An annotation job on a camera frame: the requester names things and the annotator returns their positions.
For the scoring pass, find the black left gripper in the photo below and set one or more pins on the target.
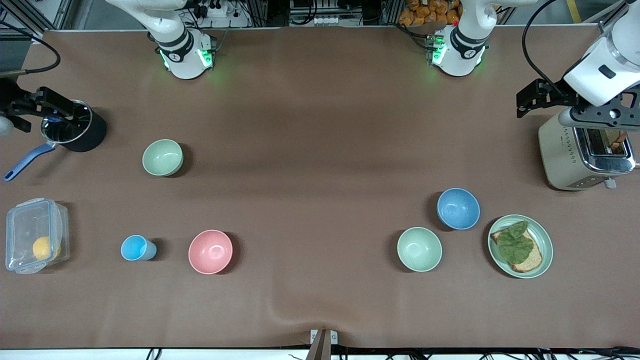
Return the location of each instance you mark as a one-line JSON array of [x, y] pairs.
[[554, 95]]

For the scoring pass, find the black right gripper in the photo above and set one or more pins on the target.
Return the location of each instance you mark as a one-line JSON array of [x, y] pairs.
[[11, 99]]

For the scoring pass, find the light green bowl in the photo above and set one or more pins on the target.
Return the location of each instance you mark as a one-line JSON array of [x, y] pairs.
[[162, 157], [419, 249]]

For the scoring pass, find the blue bowl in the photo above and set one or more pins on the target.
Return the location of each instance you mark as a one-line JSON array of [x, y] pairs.
[[458, 208]]

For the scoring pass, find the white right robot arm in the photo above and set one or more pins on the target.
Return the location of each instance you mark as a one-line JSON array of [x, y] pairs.
[[182, 52]]

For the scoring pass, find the pink bowl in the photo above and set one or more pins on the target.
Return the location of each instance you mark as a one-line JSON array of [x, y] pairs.
[[210, 251]]

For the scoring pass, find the glass pot lid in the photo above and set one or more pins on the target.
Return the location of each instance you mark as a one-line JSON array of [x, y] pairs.
[[64, 131]]

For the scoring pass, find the dark box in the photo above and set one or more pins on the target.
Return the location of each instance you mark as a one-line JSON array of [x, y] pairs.
[[14, 55]]

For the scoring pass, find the cream and chrome toaster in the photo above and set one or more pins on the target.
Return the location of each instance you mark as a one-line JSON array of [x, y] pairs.
[[560, 155]]

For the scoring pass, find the toast slice inside toaster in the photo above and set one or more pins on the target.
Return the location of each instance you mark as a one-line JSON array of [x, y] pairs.
[[619, 141]]

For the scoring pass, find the clear plastic food container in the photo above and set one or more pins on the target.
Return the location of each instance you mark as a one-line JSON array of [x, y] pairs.
[[22, 230]]

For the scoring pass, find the bag of oranges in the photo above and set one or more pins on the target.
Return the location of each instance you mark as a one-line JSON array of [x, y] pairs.
[[430, 12]]

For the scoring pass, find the yellow lemon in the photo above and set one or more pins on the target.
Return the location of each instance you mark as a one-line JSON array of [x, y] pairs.
[[45, 248]]

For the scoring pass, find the light green plate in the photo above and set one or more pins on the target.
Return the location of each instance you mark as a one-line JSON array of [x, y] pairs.
[[545, 240]]

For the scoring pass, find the green lettuce leaf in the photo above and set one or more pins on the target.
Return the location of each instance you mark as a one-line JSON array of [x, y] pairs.
[[515, 242]]

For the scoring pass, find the toast slice with crust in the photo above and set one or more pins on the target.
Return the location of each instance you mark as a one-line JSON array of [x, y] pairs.
[[534, 257]]

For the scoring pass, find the blue cup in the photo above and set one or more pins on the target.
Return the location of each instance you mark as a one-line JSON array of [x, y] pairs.
[[136, 248]]

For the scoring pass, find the white power strip with plugs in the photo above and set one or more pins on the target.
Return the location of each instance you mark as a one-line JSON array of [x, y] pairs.
[[220, 15]]

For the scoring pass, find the metal table clamp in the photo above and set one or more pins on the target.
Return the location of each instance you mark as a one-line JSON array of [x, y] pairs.
[[323, 342]]

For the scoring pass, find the aluminium frame profile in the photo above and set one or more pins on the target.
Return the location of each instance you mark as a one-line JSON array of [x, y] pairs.
[[30, 12]]

